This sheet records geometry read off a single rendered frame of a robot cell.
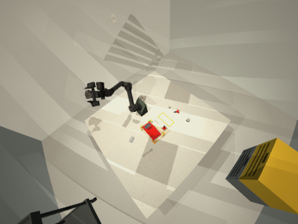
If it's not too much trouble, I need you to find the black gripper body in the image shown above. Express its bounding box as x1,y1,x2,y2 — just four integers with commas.
90,82,102,107

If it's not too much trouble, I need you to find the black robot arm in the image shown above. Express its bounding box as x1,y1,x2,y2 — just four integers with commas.
85,81,142,112

